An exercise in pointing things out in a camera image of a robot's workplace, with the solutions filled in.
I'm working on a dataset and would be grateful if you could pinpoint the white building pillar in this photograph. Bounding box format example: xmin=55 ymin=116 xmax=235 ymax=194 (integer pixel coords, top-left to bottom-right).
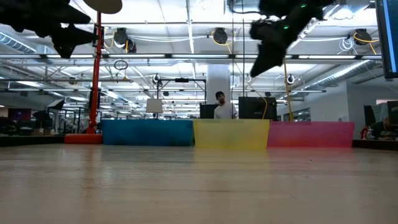
xmin=206 ymin=63 xmax=231 ymax=105

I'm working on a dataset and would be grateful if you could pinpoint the computer monitor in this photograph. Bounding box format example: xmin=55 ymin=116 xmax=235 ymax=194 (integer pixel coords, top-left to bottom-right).
xmin=374 ymin=0 xmax=398 ymax=79

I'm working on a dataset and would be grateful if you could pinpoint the black background monitor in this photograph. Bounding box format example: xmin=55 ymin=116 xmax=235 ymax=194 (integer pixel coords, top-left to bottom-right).
xmin=238 ymin=96 xmax=278 ymax=121
xmin=199 ymin=103 xmax=219 ymax=119

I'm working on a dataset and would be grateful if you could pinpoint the red desk lamp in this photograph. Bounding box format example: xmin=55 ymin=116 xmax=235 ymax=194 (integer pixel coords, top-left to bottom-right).
xmin=64 ymin=0 xmax=124 ymax=144

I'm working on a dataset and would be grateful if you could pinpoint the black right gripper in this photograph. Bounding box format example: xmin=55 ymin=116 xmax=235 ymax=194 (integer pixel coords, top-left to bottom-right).
xmin=248 ymin=0 xmax=336 ymax=78

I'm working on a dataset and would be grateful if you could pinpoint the black studio light hood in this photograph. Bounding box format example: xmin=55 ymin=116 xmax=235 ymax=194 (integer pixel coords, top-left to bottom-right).
xmin=46 ymin=98 xmax=66 ymax=110

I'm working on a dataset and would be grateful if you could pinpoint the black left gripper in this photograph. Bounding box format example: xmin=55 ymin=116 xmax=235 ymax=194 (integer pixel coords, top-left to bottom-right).
xmin=34 ymin=0 xmax=100 ymax=60

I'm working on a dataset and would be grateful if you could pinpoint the person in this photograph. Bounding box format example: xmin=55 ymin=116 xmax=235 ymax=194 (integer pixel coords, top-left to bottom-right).
xmin=213 ymin=91 xmax=238 ymax=119
xmin=360 ymin=117 xmax=398 ymax=140

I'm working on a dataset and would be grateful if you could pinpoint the yellow plastic bin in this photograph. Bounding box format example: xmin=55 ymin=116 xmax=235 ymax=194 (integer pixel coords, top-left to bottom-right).
xmin=193 ymin=118 xmax=271 ymax=149

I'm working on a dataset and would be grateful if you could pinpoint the blue plastic bin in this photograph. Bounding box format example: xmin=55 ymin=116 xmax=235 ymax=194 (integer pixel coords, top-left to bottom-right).
xmin=101 ymin=119 xmax=195 ymax=146

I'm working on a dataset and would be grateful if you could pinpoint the black metal stand frame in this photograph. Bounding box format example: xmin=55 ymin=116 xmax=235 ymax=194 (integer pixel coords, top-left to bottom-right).
xmin=156 ymin=77 xmax=208 ymax=121

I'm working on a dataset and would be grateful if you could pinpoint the white square panel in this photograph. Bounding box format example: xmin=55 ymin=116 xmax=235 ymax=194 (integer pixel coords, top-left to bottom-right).
xmin=146 ymin=98 xmax=164 ymax=114

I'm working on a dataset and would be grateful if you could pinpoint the pink red plastic bin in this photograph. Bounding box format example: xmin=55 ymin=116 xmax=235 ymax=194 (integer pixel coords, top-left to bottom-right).
xmin=267 ymin=121 xmax=356 ymax=148

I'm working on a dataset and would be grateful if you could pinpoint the yellow hanging power cable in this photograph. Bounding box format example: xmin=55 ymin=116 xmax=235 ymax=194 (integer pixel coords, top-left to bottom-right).
xmin=282 ymin=58 xmax=295 ymax=122

